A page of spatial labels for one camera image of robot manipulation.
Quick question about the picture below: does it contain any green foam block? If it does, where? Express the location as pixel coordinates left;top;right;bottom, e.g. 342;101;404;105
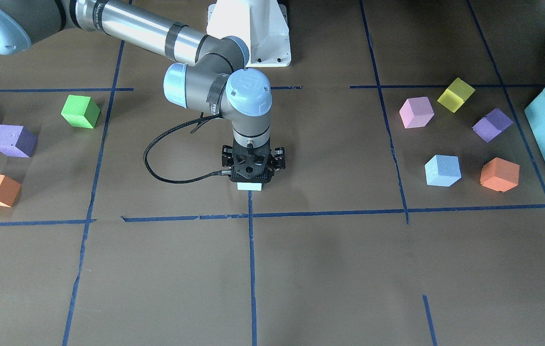
60;95;101;129

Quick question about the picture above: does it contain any purple foam block near blue bin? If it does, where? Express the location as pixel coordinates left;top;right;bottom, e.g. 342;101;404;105
472;108;513;143

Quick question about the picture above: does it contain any pink foam block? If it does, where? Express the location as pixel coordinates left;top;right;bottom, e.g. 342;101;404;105
399;97;435;129

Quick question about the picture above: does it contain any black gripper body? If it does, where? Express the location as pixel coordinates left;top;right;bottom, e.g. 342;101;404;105
221;141;286;184

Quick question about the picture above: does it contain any purple foam block near red bin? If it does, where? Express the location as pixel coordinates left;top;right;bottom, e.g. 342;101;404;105
0;124;37;158

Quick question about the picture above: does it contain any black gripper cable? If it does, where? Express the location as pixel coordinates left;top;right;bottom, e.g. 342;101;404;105
144;113;234;184

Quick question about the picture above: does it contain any yellow foam block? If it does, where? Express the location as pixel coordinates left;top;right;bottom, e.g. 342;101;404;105
437;77;475;113

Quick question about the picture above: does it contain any orange foam block near blue bin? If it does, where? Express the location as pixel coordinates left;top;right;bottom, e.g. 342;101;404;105
479;158;520;192

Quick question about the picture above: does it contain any white camera post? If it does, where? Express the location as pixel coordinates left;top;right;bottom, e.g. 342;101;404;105
206;0;292;68

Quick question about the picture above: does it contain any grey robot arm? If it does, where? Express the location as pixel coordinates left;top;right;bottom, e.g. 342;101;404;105
0;0;286;184

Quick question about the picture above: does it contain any light blue foam block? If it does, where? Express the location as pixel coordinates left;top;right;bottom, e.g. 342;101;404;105
424;155;462;187
236;182;263;191

